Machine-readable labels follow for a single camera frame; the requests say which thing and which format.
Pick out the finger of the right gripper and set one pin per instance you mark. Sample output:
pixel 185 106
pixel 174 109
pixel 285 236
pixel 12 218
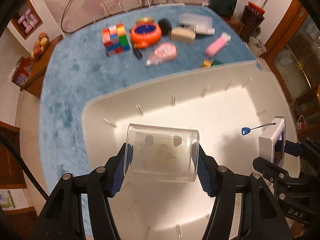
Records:
pixel 293 148

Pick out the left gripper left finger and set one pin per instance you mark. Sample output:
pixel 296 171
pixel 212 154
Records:
pixel 104 183

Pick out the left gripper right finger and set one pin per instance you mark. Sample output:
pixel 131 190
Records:
pixel 219 183

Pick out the white electronic monitor device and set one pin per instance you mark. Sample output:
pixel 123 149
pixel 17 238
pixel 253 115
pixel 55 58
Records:
pixel 272 141

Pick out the clear plastic container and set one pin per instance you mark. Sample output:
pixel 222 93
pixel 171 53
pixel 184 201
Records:
pixel 163 153

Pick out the pink oval package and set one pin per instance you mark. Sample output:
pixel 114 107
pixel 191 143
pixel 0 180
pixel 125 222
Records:
pixel 163 53

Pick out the colourful cube puzzle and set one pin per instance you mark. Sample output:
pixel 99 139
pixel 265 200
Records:
pixel 115 40

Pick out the beige oval case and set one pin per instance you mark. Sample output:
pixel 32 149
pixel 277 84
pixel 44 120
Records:
pixel 182 35

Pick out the orange blue round tape reel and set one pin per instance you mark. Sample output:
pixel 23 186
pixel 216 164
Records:
pixel 145 34

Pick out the clear lidded plastic box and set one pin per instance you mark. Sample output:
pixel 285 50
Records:
pixel 191 20

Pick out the white storage tray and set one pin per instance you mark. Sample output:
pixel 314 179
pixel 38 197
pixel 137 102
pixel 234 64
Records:
pixel 222 110

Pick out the wooden glass door cabinet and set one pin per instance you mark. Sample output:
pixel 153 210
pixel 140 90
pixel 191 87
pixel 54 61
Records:
pixel 293 56

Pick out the wooden tv cabinet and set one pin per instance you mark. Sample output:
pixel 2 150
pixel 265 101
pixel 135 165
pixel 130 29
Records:
pixel 35 82

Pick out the green gold small bottle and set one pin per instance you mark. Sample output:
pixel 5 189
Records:
pixel 208 63

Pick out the dark wicker basket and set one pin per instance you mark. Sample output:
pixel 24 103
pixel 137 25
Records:
pixel 252 16

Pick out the red patterned gift box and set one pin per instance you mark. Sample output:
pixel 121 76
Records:
pixel 21 72

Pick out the blue fuzzy table cloth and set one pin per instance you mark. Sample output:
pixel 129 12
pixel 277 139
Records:
pixel 80 69

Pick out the bowl of peaches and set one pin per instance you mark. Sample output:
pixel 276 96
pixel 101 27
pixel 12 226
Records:
pixel 40 46

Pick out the dark green appliance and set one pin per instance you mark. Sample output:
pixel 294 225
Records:
pixel 224 8

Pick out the black small box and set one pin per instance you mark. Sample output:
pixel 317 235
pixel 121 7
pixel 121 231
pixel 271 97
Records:
pixel 165 26

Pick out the gold round compact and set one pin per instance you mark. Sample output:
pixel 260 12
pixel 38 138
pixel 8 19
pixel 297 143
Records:
pixel 145 20

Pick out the pink dumbbells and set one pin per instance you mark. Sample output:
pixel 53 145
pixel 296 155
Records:
pixel 28 20

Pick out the blue tag with cord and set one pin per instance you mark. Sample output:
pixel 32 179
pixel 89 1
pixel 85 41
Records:
pixel 247 130

